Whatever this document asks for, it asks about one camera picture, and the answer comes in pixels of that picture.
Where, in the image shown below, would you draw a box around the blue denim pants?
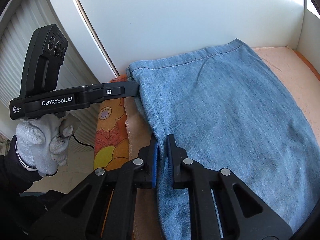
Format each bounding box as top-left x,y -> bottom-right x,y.
125,38 -> 320,240

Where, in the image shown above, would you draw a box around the left black sleeve forearm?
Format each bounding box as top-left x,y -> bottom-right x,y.
1,136 -> 42,196

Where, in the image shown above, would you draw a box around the left gloved hand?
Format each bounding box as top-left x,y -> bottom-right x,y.
16,114 -> 80,177

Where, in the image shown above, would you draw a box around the orange floral bedsheet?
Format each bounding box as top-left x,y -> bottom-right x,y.
94,47 -> 319,170

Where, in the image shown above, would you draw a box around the white wardrobe cabinet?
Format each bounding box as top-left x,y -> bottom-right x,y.
49,0 -> 319,82

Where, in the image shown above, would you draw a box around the white radiator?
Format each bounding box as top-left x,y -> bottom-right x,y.
1,0 -> 99,138

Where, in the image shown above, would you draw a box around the black cable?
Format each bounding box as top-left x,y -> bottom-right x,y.
71,134 -> 95,149

